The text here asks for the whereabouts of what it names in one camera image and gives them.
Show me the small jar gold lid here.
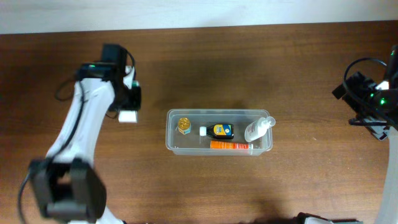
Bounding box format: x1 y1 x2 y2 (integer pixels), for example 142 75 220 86
178 118 191 134

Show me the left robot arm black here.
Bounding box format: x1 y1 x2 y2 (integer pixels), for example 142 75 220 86
18 44 142 223

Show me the white green Panadol box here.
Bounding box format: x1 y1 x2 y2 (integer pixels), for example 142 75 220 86
118 111 137 123

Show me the white spray bottle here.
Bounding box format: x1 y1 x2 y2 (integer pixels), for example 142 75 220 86
244 116 276 142

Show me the clear plastic container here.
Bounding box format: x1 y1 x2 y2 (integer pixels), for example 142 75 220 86
165 109 272 156

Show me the dark bottle white cap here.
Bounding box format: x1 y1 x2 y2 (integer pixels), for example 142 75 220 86
199 123 234 140

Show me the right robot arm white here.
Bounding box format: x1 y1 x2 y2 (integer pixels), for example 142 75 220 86
332 45 397 223

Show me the orange tablet tube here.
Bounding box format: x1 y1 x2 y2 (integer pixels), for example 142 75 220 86
210 141 253 149

